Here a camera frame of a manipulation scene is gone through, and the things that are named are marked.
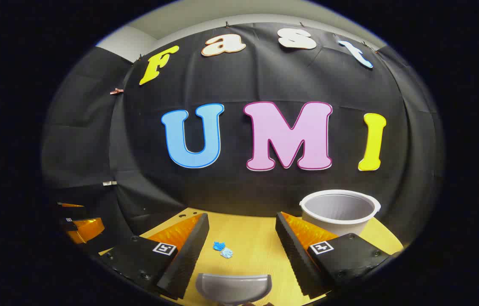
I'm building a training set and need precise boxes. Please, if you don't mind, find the white ribbed garbage bin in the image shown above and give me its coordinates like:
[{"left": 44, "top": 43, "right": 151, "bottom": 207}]
[{"left": 299, "top": 190, "right": 381, "bottom": 237}]

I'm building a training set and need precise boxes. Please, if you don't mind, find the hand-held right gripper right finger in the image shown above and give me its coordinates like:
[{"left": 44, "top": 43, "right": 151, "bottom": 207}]
[{"left": 275, "top": 211, "right": 392, "bottom": 297}]

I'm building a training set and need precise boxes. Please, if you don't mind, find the wooden desktop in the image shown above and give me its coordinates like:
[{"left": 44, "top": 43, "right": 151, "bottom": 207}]
[{"left": 99, "top": 207, "right": 405, "bottom": 306}]

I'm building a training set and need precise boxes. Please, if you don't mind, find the grey dustpan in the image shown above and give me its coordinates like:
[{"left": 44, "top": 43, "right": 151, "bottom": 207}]
[{"left": 196, "top": 273, "right": 272, "bottom": 305}]

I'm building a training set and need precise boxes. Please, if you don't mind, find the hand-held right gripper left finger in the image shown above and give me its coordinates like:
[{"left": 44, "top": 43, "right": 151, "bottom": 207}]
[{"left": 99, "top": 213, "right": 210, "bottom": 300}]

